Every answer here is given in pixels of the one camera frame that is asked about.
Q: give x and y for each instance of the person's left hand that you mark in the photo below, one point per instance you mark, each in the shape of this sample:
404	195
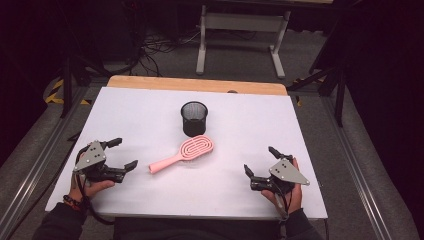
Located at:
93	189

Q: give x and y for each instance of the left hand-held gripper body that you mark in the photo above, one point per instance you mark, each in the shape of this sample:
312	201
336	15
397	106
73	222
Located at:
90	158

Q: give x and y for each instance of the pink hairbrush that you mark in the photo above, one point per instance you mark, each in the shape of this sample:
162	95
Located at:
191	151

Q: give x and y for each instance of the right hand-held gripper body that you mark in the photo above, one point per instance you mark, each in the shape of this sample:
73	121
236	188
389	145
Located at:
285	171

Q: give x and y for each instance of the person's right hand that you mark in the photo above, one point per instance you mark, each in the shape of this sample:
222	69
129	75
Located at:
295	196

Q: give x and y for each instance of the yellow black hazard tape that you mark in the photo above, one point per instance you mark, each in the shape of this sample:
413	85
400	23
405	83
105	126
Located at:
55	96
298	100

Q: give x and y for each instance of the black mesh pen holder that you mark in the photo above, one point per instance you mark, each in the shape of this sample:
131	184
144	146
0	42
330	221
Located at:
194	120

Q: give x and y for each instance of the white metal stand frame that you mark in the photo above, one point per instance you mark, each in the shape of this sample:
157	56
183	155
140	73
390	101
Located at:
243	23

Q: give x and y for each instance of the aluminium rail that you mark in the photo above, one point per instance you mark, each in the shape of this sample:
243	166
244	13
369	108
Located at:
356	160
36	166

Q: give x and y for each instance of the black tripod stand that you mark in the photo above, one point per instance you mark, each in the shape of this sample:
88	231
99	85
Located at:
339	96
68	83

